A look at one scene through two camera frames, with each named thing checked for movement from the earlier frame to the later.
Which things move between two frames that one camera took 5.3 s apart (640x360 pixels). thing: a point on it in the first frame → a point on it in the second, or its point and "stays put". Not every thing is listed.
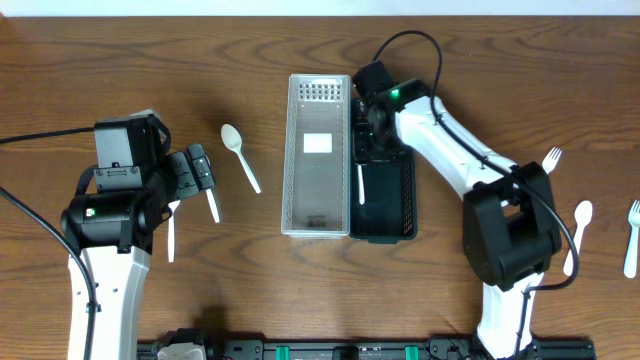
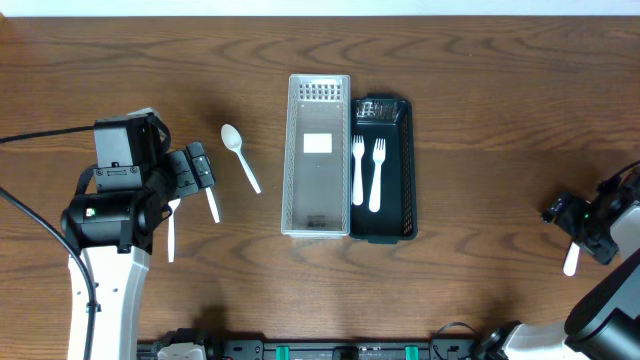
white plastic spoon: (232, 138) stays put
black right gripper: (363, 134) → (578, 228)
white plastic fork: (551, 159) → (379, 153)
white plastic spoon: (171, 230) stays put
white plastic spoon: (213, 208) stays put
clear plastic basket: (316, 170) stays put
